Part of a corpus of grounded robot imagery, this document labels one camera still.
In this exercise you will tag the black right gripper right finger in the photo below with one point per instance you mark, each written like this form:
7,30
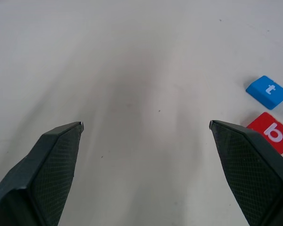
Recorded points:
247,164

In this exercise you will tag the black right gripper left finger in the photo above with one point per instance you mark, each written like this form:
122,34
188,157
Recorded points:
47,164

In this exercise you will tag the red letter b tile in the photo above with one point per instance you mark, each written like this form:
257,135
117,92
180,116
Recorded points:
259,122

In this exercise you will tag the blue letter tile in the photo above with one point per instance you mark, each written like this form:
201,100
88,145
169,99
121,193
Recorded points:
259,88

